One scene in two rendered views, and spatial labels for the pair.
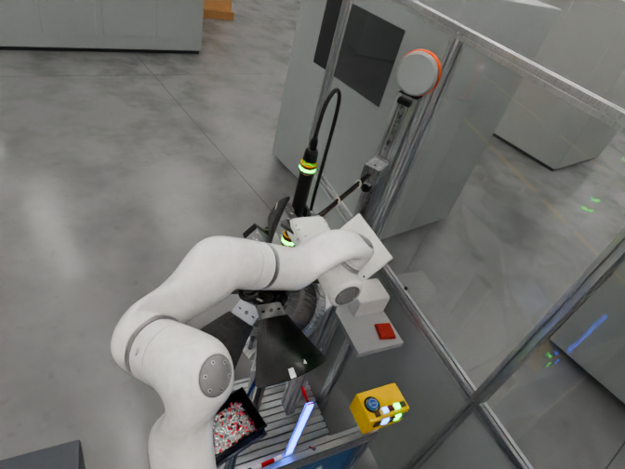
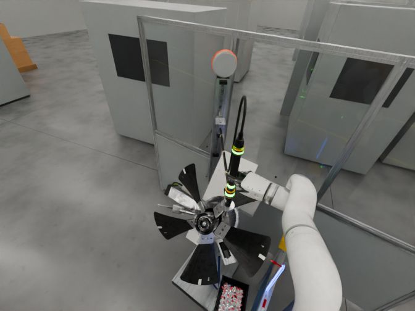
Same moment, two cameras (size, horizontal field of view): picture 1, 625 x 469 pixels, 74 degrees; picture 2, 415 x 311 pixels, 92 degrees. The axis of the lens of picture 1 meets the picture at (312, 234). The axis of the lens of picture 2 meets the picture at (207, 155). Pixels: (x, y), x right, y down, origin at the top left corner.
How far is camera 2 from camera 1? 0.61 m
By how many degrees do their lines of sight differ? 20
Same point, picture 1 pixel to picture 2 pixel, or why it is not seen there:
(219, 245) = (323, 263)
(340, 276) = not seen: hidden behind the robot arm
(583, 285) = (357, 135)
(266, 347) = (238, 252)
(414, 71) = (223, 63)
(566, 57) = not seen: hidden behind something
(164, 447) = not seen: outside the picture
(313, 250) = (302, 204)
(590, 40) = (228, 20)
